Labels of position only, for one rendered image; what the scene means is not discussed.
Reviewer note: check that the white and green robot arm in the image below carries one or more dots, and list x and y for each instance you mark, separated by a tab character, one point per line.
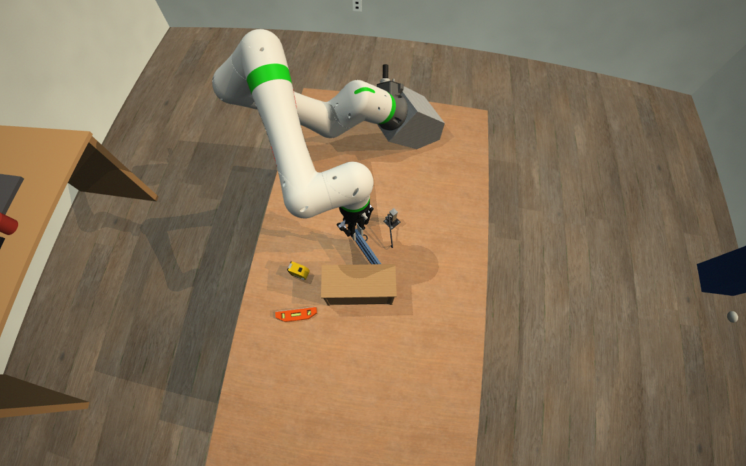
256	75

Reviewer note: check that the orange spirit level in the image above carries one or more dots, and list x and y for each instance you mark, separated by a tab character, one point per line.
301	314

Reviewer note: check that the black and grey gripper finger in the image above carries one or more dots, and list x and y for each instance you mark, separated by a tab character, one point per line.
350	231
360	225

